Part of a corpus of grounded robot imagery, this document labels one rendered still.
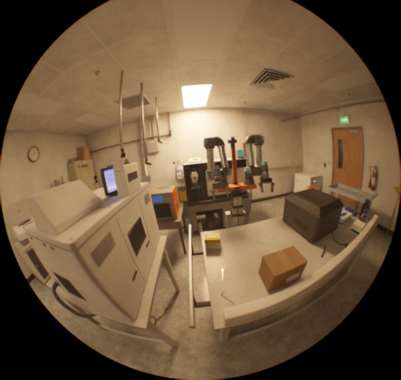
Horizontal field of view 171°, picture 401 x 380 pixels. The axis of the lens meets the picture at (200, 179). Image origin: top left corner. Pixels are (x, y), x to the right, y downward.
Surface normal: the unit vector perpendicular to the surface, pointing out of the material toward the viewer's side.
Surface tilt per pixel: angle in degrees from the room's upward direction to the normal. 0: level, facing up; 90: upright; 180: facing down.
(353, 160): 90
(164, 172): 90
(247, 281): 0
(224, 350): 0
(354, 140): 90
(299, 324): 0
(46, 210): 40
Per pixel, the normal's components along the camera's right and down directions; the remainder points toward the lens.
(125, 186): 0.07, 0.19
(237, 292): -0.11, -0.97
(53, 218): 0.56, -0.82
